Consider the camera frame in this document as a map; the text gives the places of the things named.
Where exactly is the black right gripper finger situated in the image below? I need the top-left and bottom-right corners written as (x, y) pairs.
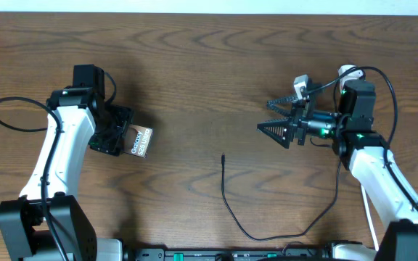
top-left (257, 117), bottom-right (291, 149)
top-left (266, 94), bottom-right (299, 117)

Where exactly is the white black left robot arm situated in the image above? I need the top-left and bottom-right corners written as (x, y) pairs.
top-left (0, 64), bottom-right (134, 261)

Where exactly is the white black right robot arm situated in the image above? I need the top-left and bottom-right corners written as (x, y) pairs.
top-left (257, 79), bottom-right (418, 260)

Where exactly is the white USB charger adapter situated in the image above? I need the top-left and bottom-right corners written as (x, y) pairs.
top-left (338, 65), bottom-right (365, 91)

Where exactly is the black charging cable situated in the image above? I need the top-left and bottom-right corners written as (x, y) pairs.
top-left (221, 67), bottom-right (366, 242)

